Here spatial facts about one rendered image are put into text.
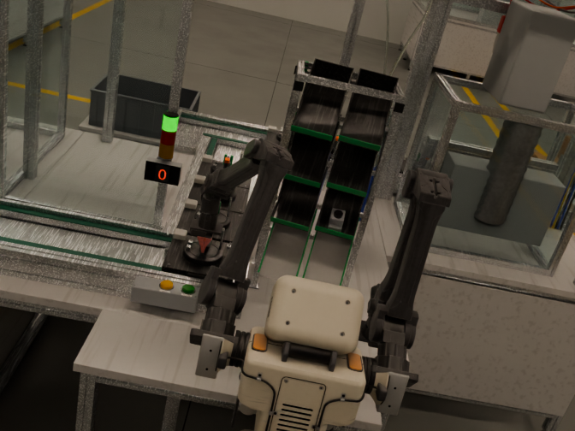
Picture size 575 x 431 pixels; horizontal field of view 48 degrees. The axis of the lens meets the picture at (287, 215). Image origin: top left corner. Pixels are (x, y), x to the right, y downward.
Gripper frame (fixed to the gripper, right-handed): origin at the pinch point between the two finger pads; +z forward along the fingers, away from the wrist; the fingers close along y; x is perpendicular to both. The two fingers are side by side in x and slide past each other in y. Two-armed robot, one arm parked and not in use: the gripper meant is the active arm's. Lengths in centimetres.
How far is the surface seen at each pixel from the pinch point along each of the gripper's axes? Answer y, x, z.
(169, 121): 18.6, -20.9, -34.0
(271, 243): -22.4, -10.9, -1.2
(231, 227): -7.8, -35.8, 8.6
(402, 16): -244, -1055, 41
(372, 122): -46, -13, -50
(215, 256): -4.1, -9.3, 7.2
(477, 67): -340, -843, 67
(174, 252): 9.8, -10.3, 8.9
